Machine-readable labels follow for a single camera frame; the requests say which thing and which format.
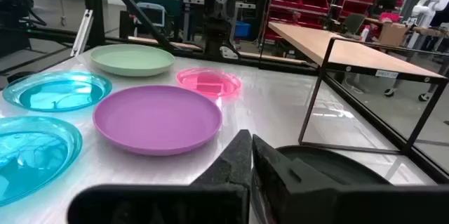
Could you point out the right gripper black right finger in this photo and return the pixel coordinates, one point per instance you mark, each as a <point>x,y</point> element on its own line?
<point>315,203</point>

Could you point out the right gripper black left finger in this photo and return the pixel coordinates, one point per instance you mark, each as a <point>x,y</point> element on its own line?
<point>168,203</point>

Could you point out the transparent pink plate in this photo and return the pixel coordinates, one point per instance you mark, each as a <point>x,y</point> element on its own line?
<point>208,81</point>

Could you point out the purple plate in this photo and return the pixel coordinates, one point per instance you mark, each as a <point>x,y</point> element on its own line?
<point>158,118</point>

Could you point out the transparent teal plate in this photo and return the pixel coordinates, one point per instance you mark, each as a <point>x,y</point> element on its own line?
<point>58,92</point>
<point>31,157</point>

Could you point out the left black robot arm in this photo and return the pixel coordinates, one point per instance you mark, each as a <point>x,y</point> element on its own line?
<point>214,39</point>

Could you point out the blue storage bin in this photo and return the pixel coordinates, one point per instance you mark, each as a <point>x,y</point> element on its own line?
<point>242,29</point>

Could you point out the light blue framed monitor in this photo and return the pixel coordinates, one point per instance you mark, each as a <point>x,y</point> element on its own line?
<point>154,15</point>

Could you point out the light green plate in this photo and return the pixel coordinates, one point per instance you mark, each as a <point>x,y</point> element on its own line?
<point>132,60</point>

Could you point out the black caster wheel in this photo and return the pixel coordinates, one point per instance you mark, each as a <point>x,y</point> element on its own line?
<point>389,92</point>
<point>424,97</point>

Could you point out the grey office chair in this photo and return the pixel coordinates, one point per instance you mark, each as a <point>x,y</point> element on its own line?
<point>353,23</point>

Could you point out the cardboard box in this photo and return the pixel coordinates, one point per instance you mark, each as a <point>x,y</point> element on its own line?
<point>392,34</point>

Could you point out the black metal table frame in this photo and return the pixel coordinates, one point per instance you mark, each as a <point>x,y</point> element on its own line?
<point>287,67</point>

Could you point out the wooden shelf with black frame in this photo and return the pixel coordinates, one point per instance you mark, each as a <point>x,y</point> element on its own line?
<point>336,46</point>

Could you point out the black aluminium camera gantry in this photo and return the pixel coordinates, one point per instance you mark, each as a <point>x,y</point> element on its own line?
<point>93,6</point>

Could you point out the white metal bracket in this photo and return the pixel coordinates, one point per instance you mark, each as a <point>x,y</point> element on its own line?
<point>82,32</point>

